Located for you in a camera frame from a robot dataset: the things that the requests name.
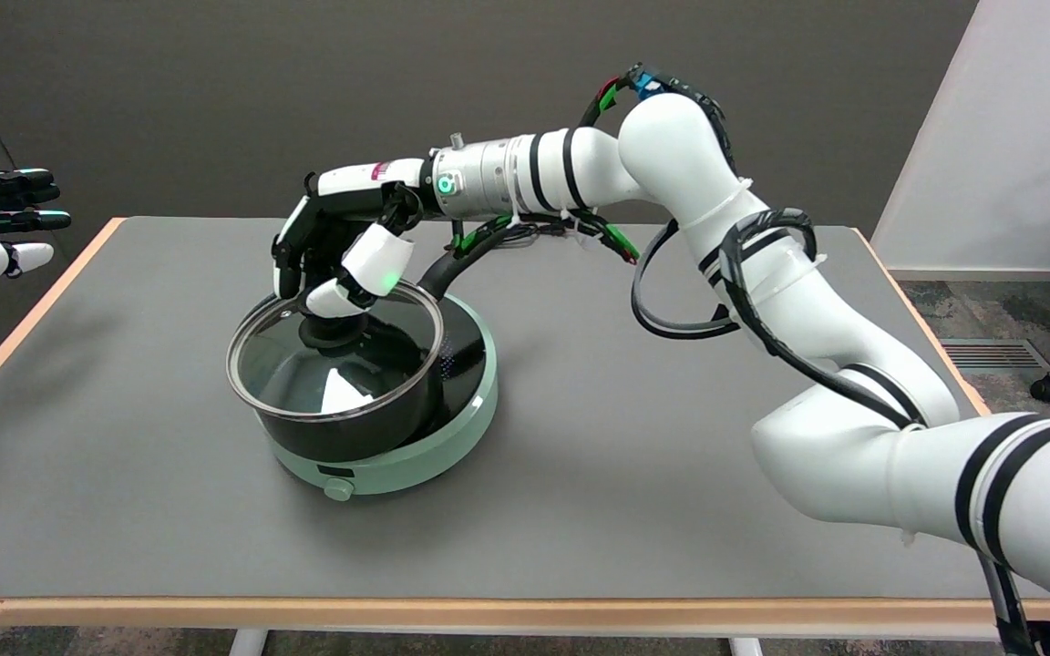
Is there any wire harness with coloured connectors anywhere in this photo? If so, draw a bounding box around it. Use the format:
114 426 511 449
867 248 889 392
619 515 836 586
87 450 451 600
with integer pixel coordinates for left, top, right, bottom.
448 62 740 265

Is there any glass pot lid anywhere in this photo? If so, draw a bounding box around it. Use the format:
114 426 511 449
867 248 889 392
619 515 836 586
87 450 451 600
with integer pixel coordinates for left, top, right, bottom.
226 281 446 423

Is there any black power cord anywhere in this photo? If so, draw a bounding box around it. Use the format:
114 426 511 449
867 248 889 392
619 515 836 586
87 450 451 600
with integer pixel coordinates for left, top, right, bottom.
498 223 581 249

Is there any black pot with handle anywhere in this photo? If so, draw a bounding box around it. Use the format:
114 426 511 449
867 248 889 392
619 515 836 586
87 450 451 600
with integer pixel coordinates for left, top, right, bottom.
252 219 512 463

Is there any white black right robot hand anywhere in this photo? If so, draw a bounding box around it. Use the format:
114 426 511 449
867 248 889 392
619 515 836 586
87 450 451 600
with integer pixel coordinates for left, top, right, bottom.
272 159 440 321

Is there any floor vent grille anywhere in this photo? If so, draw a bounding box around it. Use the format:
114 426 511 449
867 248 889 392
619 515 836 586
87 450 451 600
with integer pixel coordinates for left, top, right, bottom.
938 339 1050 370

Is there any thick black cable loop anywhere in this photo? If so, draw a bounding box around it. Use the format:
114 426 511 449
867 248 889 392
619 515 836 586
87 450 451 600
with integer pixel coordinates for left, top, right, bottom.
630 208 1050 656

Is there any green induction cooker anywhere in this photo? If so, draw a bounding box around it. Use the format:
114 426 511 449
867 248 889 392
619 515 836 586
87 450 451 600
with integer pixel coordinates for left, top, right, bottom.
265 292 499 502

